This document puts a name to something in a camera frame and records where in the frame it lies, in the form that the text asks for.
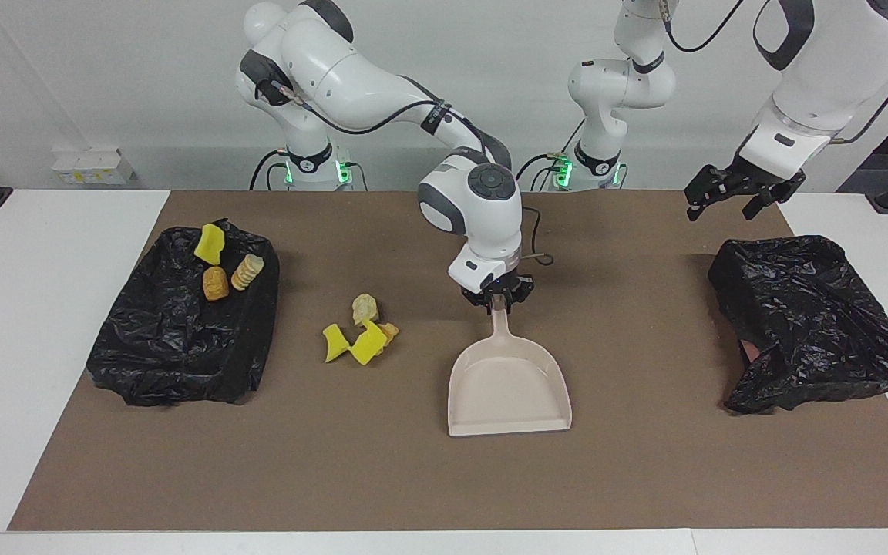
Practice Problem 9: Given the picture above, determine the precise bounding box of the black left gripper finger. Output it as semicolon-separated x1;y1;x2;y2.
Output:
684;165;722;223
740;185;778;223

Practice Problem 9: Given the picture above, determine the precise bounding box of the beige plastic dustpan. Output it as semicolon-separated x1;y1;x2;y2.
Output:
447;295;574;438

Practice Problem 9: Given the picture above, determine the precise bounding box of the yellow sponge piece with print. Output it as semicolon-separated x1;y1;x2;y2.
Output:
348;319;389;366

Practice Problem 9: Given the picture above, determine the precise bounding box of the small curved yellow sponge piece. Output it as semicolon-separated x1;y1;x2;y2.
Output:
322;323;351;364

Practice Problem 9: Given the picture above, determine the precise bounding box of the yellow sponge chunk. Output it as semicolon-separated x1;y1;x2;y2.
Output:
193;224;226;267

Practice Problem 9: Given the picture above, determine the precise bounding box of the black bagged bin pink spot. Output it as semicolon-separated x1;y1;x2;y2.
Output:
708;235;888;415

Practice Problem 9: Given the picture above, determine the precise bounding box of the black bag-lined trash bin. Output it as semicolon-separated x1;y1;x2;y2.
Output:
86;218;281;408

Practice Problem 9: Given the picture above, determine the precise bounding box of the brown table mat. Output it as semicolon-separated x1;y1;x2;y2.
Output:
8;190;888;533

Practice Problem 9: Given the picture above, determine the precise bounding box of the black left base cable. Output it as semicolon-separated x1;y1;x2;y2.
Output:
511;152;568;192

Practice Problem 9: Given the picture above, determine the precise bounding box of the black base cable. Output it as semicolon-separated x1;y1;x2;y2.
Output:
511;152;568;192
249;149;291;191

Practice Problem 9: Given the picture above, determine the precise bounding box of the black right base cable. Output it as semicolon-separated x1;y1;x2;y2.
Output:
249;149;291;191

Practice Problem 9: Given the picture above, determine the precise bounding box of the white wall socket box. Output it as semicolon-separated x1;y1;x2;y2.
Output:
52;149;137;186

